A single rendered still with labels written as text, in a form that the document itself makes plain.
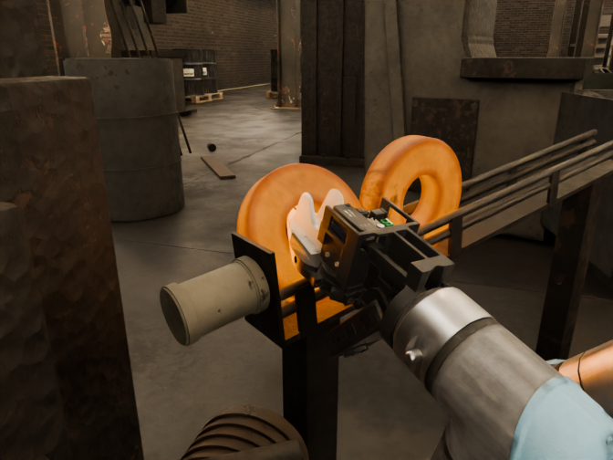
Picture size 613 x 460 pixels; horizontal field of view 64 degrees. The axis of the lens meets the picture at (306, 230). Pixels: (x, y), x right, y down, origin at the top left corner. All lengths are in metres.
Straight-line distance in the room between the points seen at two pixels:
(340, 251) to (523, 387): 0.18
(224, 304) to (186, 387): 1.06
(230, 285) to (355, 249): 0.13
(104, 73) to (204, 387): 1.84
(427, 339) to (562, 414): 0.10
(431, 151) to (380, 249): 0.22
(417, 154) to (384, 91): 2.18
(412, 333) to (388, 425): 0.99
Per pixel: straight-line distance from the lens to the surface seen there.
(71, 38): 4.64
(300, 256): 0.48
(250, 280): 0.48
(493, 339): 0.37
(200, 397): 1.47
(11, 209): 0.39
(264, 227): 0.51
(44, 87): 0.55
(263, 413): 0.57
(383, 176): 0.57
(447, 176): 0.65
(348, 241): 0.42
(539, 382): 0.36
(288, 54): 8.98
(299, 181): 0.55
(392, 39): 2.72
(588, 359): 0.48
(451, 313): 0.38
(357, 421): 1.37
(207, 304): 0.46
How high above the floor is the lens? 0.89
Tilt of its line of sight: 20 degrees down
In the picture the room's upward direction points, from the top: straight up
